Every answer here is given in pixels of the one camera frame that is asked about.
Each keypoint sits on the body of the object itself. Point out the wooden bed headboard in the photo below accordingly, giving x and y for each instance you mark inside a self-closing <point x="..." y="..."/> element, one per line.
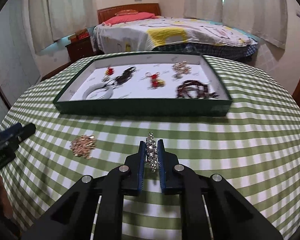
<point x="150" y="8"/>

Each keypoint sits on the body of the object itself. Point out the wide white curtain beside nightstand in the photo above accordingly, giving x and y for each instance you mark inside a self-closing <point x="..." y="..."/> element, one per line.
<point x="62" y="10"/>

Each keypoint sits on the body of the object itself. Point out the red pillow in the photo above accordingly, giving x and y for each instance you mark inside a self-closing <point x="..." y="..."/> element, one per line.
<point x="130" y="17"/>

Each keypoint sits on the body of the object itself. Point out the blue plaid bed sheet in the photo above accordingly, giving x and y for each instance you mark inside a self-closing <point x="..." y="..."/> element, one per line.
<point x="227" y="50"/>

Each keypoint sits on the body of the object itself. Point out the green checked tablecloth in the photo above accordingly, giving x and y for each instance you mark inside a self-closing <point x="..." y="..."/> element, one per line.
<point x="215" y="142"/>

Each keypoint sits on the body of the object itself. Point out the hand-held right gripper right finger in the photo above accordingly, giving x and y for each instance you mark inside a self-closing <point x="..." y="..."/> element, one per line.
<point x="161" y="165"/>

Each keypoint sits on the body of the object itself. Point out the red gift box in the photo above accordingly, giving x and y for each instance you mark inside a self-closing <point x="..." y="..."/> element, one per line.
<point x="82" y="36"/>

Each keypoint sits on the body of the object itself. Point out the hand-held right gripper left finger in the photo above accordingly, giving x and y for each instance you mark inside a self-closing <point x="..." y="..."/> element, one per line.
<point x="141" y="165"/>

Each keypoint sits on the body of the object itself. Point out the bed with patterned sheet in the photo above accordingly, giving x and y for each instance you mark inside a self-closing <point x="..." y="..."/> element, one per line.
<point x="165" y="33"/>

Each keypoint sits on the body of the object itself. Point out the green jewelry box tray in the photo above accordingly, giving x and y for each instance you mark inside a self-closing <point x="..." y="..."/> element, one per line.
<point x="140" y="106"/>

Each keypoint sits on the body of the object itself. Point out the wide white curtain beside door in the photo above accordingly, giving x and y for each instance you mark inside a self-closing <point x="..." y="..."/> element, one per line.
<point x="255" y="10"/>

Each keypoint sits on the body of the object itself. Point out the dark wooden nightstand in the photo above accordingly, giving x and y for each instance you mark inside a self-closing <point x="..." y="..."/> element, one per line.
<point x="80" y="48"/>

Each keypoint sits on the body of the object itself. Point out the orange gift box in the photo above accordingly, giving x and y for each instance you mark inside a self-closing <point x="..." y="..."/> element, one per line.
<point x="73" y="38"/>

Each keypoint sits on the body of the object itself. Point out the orange patterned pillow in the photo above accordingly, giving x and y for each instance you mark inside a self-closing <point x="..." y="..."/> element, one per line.
<point x="126" y="12"/>

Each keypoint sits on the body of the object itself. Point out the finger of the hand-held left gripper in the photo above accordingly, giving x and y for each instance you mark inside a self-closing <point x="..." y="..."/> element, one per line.
<point x="27" y="130"/>
<point x="11" y="130"/>

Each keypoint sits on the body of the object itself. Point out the narrow white curtain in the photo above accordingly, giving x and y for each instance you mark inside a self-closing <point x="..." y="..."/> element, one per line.
<point x="203" y="2"/>

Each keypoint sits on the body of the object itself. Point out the pale grey door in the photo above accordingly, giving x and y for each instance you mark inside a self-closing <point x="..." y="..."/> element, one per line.
<point x="10" y="55"/>

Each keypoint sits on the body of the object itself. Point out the white jade bangle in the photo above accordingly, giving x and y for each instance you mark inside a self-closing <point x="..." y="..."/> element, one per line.
<point x="90" y="88"/>

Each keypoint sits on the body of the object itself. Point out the red charm with gold bell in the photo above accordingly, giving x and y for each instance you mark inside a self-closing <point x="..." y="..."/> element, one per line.
<point x="154" y="82"/>

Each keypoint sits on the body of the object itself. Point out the red knot charm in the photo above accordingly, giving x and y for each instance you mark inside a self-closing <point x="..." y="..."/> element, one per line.
<point x="109" y="71"/>

